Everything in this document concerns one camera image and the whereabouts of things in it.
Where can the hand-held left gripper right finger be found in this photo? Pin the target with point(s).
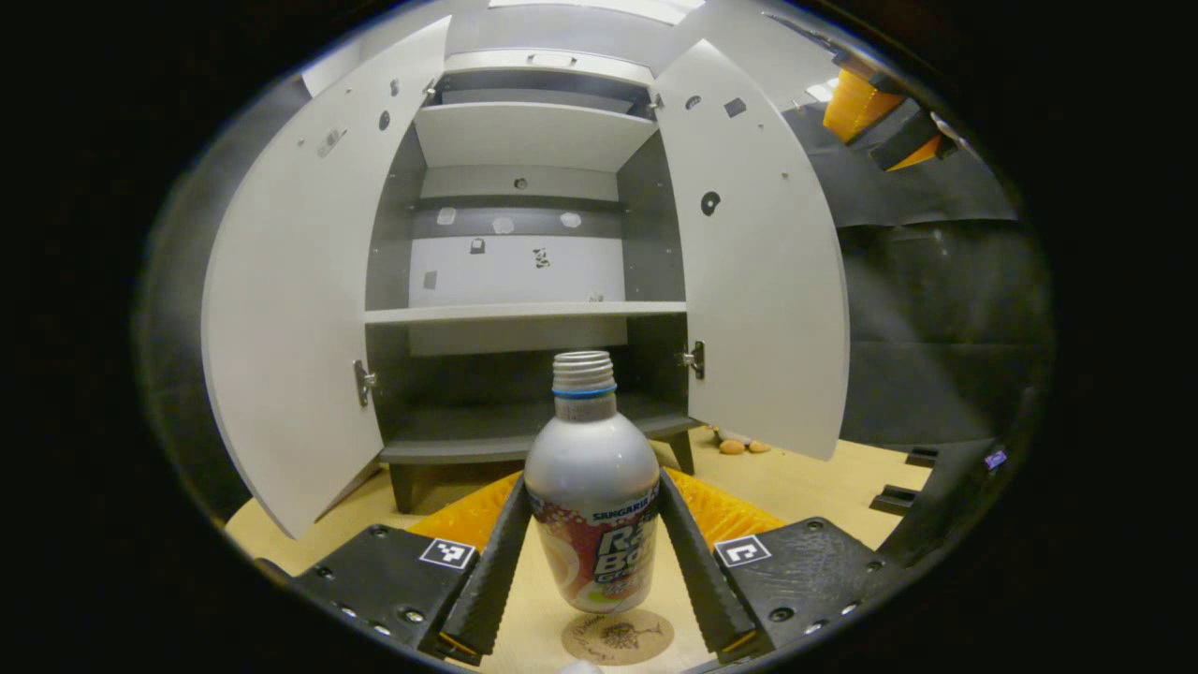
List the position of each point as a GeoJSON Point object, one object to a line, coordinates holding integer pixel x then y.
{"type": "Point", "coordinates": [697, 571]}

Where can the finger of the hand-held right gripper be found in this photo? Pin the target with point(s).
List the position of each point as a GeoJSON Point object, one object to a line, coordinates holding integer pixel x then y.
{"type": "Point", "coordinates": [906, 140]}
{"type": "Point", "coordinates": [861, 103]}

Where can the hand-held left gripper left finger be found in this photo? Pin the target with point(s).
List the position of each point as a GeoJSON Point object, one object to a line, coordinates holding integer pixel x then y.
{"type": "Point", "coordinates": [491, 580]}

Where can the round brown cork coaster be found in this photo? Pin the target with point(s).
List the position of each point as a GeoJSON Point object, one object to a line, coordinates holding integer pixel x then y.
{"type": "Point", "coordinates": [622, 641]}

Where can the silver bottle with pink label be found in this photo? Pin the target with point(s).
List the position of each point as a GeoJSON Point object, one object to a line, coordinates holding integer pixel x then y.
{"type": "Point", "coordinates": [590, 468]}

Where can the white cabinet door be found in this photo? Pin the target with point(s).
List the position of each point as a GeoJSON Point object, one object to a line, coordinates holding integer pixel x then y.
{"type": "Point", "coordinates": [299, 309]}
{"type": "Point", "coordinates": [758, 281]}

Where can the white and grey cabinet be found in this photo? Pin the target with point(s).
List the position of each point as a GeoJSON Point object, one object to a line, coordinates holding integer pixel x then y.
{"type": "Point", "coordinates": [524, 136]}

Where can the small penguin toy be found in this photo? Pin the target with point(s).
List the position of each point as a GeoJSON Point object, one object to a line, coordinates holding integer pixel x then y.
{"type": "Point", "coordinates": [739, 444]}

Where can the small black block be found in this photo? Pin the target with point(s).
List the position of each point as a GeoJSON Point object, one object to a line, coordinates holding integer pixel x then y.
{"type": "Point", "coordinates": [894, 500]}
{"type": "Point", "coordinates": [922, 457]}

